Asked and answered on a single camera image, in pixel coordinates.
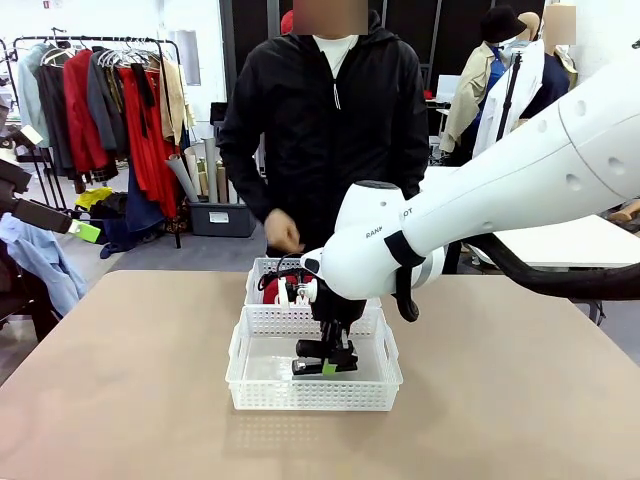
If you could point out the red cap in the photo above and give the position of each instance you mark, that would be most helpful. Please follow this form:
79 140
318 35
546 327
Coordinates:
286 22

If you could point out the white sign board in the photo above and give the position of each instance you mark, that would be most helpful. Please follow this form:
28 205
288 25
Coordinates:
450 86

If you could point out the yellow cloth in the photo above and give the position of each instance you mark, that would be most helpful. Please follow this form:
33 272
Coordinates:
95 197

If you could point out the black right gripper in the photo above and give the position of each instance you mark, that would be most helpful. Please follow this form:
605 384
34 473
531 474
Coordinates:
337 305

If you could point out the black hanging garment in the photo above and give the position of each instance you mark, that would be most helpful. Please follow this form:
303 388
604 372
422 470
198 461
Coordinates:
52 120

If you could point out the red hanging dress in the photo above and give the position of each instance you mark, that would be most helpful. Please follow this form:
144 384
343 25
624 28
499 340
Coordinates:
150 150

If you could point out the red hanging jacket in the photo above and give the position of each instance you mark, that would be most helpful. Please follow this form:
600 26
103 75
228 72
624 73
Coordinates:
82 115

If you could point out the red CAMPUS pouch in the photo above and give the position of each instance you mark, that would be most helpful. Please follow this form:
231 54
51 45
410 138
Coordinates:
272 292

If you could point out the white background table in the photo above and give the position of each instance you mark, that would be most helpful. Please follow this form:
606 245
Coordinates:
550 247

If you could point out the black metal clothes rack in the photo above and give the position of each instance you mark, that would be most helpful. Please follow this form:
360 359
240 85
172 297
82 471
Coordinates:
100 38

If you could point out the black bucket hat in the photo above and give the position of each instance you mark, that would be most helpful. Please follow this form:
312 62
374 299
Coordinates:
500 25

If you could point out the person's right forearm black sleeve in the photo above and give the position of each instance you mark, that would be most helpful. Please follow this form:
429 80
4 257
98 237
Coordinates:
245 195

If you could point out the brown cardboard tube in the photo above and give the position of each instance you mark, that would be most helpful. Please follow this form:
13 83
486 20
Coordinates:
222 187

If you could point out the dark grey hanging jacket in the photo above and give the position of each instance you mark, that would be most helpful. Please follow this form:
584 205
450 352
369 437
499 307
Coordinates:
107 105

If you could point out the person's left forearm black sleeve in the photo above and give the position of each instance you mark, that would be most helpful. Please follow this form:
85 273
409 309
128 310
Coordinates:
417 170

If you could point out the small white perforated plastic basket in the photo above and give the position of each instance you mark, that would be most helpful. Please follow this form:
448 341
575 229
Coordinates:
260 285

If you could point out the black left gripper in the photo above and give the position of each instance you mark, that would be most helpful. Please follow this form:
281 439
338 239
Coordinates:
12 180

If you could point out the mannequin in beige trench coat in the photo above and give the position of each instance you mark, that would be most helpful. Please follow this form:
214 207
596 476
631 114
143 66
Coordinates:
470 95

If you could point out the black stapler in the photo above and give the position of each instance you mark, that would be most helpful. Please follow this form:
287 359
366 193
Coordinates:
310 361

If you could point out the person in black jacket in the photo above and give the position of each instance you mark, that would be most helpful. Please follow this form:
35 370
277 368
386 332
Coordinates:
325 135

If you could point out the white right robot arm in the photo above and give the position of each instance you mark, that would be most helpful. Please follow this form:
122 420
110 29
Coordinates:
500 185

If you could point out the black tripod pole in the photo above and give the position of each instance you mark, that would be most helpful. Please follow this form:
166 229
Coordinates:
507 100

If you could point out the light blue hanging jacket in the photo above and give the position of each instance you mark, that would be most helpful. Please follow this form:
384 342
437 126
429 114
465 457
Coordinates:
32 100

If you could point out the person's right hand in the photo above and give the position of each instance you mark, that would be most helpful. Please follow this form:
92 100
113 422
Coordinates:
282 227

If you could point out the grey slanted paper roll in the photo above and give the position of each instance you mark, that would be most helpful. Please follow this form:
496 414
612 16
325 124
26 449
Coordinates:
182 177

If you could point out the tall grey cardboard tube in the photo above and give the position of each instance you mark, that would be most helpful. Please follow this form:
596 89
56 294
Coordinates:
210 170

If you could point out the light blue shirt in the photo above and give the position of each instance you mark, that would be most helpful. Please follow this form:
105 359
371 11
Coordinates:
45 265

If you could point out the white hanging shirt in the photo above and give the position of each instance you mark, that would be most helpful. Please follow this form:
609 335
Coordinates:
500 110

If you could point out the dark chair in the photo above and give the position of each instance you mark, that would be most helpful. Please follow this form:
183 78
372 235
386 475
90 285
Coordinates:
20 295

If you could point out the beige hanging garment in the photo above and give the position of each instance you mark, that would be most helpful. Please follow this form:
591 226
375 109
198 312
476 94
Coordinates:
175 100

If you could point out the mannequin in navy top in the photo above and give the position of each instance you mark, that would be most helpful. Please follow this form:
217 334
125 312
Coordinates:
557 75

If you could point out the dark grey storage bin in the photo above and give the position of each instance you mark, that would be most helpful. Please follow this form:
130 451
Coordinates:
220 217

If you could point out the large white perforated plastic basket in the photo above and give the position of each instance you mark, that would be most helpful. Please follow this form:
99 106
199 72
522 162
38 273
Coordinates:
312 395

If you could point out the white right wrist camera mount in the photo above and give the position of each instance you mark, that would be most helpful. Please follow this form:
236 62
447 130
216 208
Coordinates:
300 292

